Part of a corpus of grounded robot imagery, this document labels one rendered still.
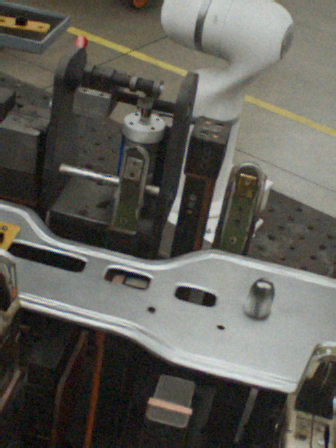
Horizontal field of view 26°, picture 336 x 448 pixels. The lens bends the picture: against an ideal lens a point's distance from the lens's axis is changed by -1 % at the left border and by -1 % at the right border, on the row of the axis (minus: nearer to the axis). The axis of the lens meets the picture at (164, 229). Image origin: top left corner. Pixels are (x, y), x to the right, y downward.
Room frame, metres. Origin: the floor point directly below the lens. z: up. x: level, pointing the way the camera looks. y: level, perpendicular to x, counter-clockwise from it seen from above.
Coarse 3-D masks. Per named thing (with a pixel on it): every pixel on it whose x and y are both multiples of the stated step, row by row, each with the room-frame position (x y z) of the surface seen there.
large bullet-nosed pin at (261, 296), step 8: (256, 280) 0.71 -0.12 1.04; (264, 280) 0.71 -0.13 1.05; (256, 288) 0.70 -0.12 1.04; (264, 288) 0.70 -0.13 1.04; (272, 288) 0.70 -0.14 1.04; (248, 296) 0.71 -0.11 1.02; (256, 296) 0.70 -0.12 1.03; (264, 296) 0.70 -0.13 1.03; (272, 296) 0.70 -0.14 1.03; (248, 304) 0.70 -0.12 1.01; (256, 304) 0.69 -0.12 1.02; (264, 304) 0.69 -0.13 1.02; (272, 304) 0.70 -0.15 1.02; (248, 312) 0.70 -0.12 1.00; (256, 312) 0.69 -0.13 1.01; (264, 312) 0.70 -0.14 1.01
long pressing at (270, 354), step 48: (48, 240) 0.77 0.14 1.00; (48, 288) 0.68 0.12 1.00; (96, 288) 0.70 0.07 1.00; (192, 288) 0.73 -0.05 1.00; (240, 288) 0.75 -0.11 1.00; (288, 288) 0.76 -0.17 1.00; (144, 336) 0.63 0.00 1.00; (192, 336) 0.64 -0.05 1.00; (240, 336) 0.66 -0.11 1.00; (288, 336) 0.67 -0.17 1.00; (240, 384) 0.59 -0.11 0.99; (288, 384) 0.60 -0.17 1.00
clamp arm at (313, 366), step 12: (324, 348) 0.53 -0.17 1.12; (312, 360) 0.53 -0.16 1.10; (324, 360) 0.52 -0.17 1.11; (312, 372) 0.52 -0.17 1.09; (324, 372) 0.52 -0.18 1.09; (300, 384) 0.54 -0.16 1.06; (312, 384) 0.53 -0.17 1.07; (324, 384) 0.53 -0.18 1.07; (300, 396) 0.53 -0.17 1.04; (312, 396) 0.53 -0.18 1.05; (324, 396) 0.53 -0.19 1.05; (300, 408) 0.54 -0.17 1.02; (312, 408) 0.54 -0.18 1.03; (324, 408) 0.53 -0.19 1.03
